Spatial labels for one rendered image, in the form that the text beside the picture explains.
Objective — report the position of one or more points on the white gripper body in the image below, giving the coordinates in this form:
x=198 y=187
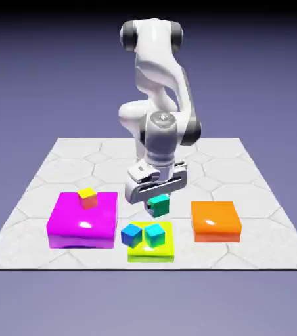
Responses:
x=148 y=190

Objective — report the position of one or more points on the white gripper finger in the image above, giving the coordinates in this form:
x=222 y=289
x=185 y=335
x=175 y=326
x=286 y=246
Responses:
x=148 y=206

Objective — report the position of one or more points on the small green cube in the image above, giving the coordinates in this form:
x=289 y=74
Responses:
x=160 y=205

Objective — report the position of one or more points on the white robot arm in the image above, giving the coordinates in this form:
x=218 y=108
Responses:
x=155 y=78

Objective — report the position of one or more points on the small cyan cube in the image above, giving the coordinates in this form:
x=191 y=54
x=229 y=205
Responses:
x=154 y=234

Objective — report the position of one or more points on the small blue cube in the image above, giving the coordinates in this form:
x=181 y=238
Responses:
x=131 y=235

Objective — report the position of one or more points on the small yellow cube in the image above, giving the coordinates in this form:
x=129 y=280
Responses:
x=87 y=198

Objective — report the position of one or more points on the large yellow-green box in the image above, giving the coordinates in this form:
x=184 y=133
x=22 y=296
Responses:
x=151 y=253

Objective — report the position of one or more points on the large magenta box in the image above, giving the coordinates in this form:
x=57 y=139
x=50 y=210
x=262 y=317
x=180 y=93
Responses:
x=82 y=219

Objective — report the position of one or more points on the large orange box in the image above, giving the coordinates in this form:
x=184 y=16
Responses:
x=215 y=221

